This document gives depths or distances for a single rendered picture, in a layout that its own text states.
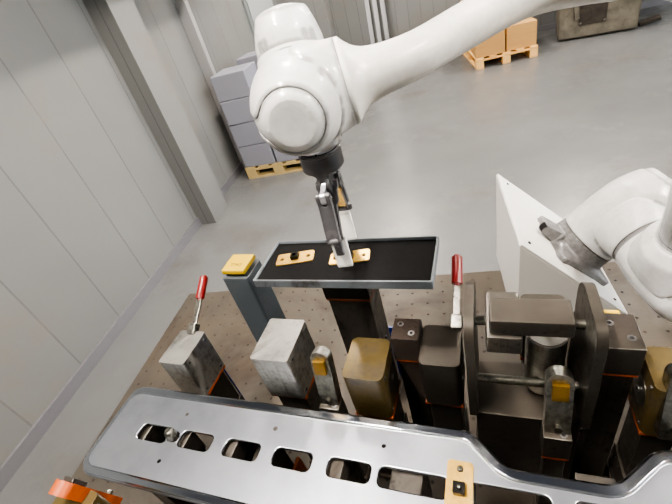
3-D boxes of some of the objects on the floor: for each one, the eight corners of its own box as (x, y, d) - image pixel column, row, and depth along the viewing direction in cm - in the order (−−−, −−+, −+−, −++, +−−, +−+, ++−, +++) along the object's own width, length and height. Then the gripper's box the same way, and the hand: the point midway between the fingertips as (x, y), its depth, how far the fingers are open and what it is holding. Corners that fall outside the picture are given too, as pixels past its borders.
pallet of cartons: (520, 38, 628) (521, -16, 586) (538, 57, 530) (542, -7, 488) (461, 51, 652) (458, 0, 610) (468, 71, 555) (466, 12, 512)
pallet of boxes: (276, 140, 520) (246, 52, 459) (330, 130, 500) (306, 37, 439) (249, 179, 437) (208, 78, 375) (313, 169, 416) (280, 60, 355)
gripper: (331, 170, 59) (362, 284, 72) (345, 121, 75) (368, 221, 88) (284, 179, 60) (323, 288, 74) (308, 128, 77) (336, 225, 90)
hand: (345, 241), depth 79 cm, fingers open, 8 cm apart
